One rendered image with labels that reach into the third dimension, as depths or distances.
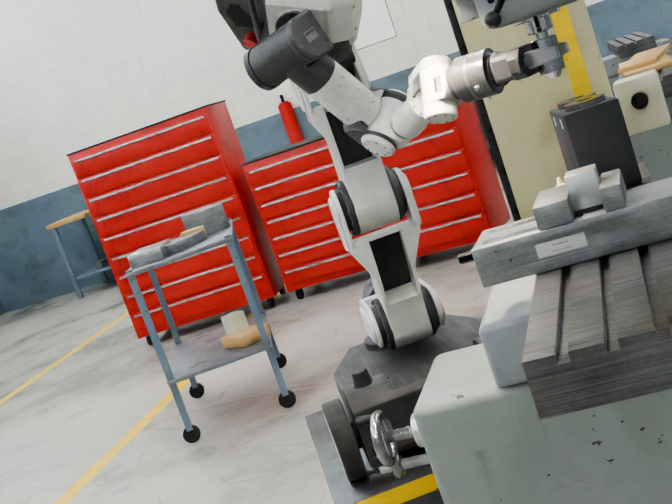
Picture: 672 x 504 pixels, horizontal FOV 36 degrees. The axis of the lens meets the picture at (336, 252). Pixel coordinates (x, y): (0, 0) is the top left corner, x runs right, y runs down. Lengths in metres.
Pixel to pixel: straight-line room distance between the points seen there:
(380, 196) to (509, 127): 1.25
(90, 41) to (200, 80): 1.36
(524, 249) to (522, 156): 1.95
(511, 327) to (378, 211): 0.75
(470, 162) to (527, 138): 2.82
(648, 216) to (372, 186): 0.94
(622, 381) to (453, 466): 0.68
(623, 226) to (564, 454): 0.45
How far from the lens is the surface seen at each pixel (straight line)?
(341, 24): 2.22
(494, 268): 1.77
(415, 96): 2.09
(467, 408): 1.92
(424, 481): 2.45
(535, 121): 3.68
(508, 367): 1.88
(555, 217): 1.74
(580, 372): 1.35
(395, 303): 2.63
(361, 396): 2.47
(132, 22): 11.96
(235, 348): 4.86
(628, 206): 1.74
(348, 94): 2.18
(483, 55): 1.95
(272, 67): 2.13
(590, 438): 1.93
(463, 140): 6.48
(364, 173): 2.51
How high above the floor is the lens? 1.32
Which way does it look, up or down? 9 degrees down
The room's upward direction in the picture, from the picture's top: 19 degrees counter-clockwise
